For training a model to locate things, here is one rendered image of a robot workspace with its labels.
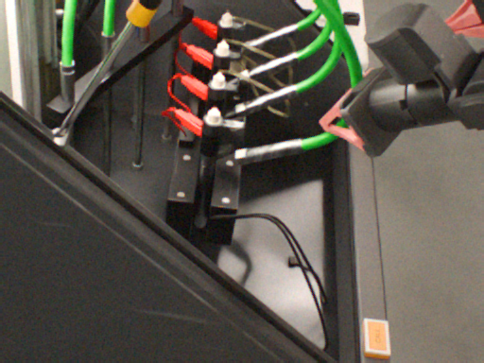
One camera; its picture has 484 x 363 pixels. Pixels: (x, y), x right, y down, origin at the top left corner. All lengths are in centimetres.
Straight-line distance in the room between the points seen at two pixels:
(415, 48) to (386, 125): 12
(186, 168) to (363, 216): 27
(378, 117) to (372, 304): 32
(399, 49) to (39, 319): 46
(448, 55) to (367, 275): 44
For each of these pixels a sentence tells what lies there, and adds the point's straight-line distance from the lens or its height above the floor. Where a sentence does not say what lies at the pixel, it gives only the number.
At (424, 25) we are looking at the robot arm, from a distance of 79.
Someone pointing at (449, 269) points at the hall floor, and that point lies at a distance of 253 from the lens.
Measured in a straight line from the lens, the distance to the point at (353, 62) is 91.
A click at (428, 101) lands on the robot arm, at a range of 83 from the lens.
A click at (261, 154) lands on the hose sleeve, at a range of 103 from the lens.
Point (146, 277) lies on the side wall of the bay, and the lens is 81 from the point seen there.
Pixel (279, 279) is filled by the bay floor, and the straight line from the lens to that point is 128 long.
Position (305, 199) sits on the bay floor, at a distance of 140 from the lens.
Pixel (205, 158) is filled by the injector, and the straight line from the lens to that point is 114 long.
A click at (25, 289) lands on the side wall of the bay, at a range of 86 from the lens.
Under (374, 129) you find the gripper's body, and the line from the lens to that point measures 89.
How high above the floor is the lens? 181
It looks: 41 degrees down
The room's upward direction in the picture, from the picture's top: 6 degrees clockwise
